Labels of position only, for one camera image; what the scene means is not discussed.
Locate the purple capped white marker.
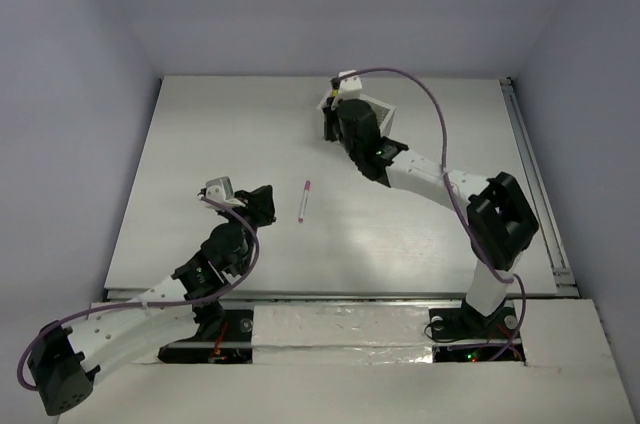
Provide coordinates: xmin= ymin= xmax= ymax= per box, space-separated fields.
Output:
xmin=297 ymin=180 xmax=311 ymax=224

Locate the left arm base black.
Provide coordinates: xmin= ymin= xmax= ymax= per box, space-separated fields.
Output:
xmin=158 ymin=304 xmax=254 ymax=365

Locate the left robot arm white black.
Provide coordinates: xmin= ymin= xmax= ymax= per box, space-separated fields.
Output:
xmin=17 ymin=177 xmax=276 ymax=416

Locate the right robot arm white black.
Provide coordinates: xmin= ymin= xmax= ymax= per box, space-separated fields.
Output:
xmin=320 ymin=96 xmax=539 ymax=336

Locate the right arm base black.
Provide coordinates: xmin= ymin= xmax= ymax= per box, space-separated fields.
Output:
xmin=423 ymin=301 xmax=525 ymax=363

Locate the white two-compartment pen holder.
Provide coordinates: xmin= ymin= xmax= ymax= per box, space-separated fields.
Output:
xmin=313 ymin=92 xmax=396 ymax=142

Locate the white foam block centre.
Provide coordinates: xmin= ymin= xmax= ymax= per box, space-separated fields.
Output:
xmin=251 ymin=304 xmax=433 ymax=365

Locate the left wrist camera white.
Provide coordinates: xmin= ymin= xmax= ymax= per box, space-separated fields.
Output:
xmin=197 ymin=176 xmax=245 ymax=208

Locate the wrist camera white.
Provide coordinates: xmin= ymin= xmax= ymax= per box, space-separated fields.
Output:
xmin=329 ymin=70 xmax=363 ymax=101
xmin=197 ymin=176 xmax=245 ymax=208

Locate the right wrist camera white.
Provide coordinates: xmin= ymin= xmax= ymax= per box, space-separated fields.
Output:
xmin=329 ymin=70 xmax=363 ymax=101

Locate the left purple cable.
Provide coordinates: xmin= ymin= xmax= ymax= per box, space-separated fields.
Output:
xmin=15 ymin=196 xmax=261 ymax=390

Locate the aluminium rail front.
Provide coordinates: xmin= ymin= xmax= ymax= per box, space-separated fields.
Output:
xmin=223 ymin=289 xmax=462 ymax=301

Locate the aluminium rail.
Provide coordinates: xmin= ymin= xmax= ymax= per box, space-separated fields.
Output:
xmin=223 ymin=289 xmax=462 ymax=301
xmin=500 ymin=78 xmax=580 ymax=299

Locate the aluminium rail right side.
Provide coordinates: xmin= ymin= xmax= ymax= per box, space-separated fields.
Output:
xmin=500 ymin=78 xmax=580 ymax=299

